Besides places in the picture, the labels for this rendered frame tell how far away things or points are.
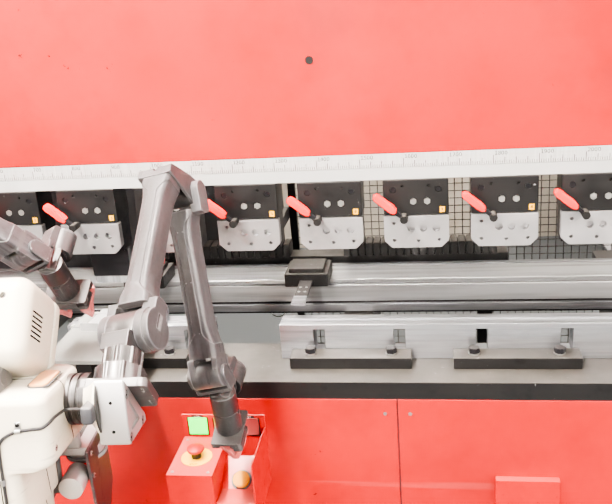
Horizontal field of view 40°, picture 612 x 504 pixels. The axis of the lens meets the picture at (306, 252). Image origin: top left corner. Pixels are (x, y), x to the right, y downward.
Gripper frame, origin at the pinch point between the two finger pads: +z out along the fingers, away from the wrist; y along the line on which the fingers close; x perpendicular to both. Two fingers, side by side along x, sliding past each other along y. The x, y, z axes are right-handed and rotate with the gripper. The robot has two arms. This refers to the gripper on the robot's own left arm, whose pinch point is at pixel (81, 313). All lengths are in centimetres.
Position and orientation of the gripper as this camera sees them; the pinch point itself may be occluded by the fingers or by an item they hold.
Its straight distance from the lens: 205.6
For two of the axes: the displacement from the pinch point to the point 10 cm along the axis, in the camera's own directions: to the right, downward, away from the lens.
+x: -0.7, 7.9, -6.1
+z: 1.4, 6.1, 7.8
